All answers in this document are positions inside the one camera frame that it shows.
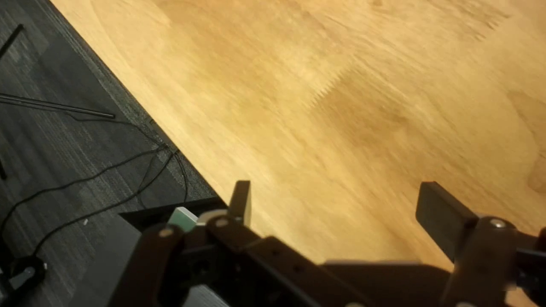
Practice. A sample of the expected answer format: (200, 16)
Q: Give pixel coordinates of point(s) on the small green tape piece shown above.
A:
(181, 219)

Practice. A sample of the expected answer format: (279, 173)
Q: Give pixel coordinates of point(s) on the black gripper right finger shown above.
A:
(483, 257)

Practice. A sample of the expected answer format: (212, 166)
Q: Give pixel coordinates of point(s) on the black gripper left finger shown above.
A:
(256, 262)

